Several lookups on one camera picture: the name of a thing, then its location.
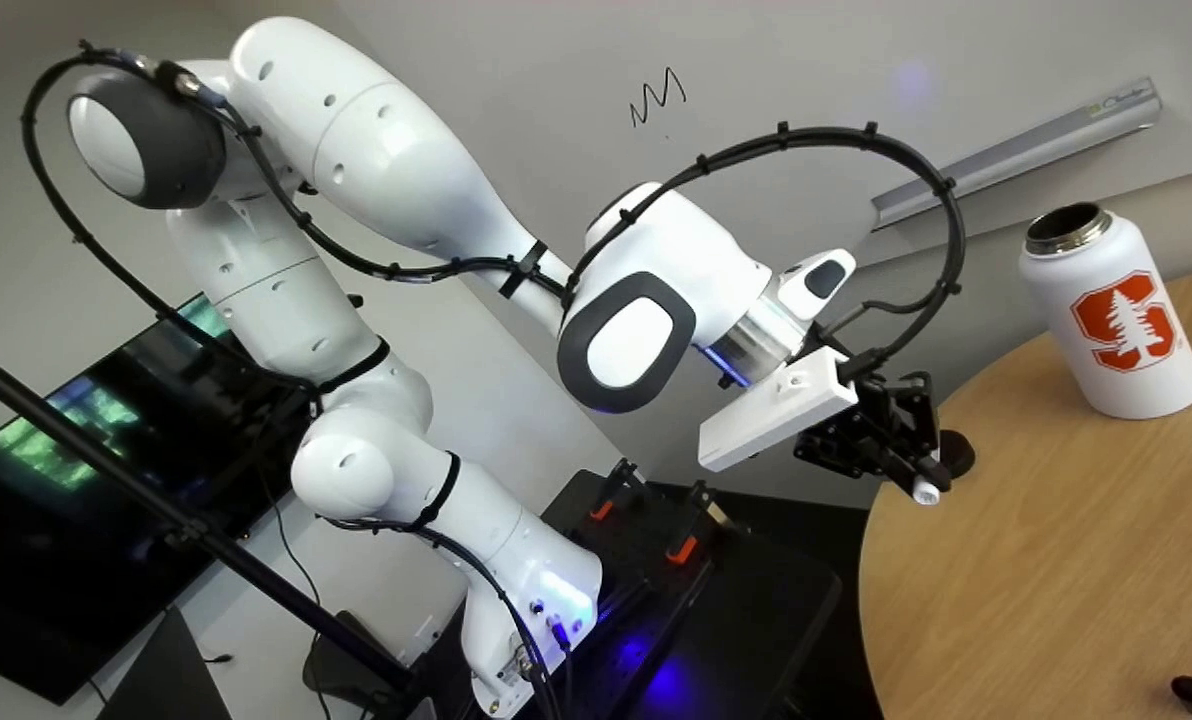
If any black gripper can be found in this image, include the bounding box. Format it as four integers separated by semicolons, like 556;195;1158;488
793;374;953;491

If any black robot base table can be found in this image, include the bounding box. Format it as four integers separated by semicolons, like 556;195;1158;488
512;472;839;720

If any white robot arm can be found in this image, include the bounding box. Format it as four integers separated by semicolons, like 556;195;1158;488
65;17;943;720

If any small black marker cap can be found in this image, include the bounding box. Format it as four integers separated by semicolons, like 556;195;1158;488
1169;676;1192;706

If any black bottle lid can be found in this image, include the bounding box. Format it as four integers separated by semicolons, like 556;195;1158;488
941;427;975;477

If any round wooden table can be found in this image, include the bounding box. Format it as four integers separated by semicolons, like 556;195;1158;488
857;256;1192;720

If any white bottle with orange logo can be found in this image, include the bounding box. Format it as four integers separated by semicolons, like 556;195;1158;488
1019;201;1192;420

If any dark computer monitor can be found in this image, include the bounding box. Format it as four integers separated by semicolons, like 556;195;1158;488
0;296;310;706

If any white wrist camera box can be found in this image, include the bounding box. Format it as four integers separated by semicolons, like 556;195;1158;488
697;347;859;472

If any orange handled clamp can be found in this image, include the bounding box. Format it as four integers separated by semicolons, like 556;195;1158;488
589;462;648;526
665;480;747;568

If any white wall whiteboard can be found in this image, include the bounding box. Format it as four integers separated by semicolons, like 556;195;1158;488
333;0;1192;256

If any black camera stand pole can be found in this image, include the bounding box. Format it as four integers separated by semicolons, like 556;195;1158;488
0;369;421;720

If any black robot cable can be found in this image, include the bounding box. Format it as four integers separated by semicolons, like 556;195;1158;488
15;42;974;720

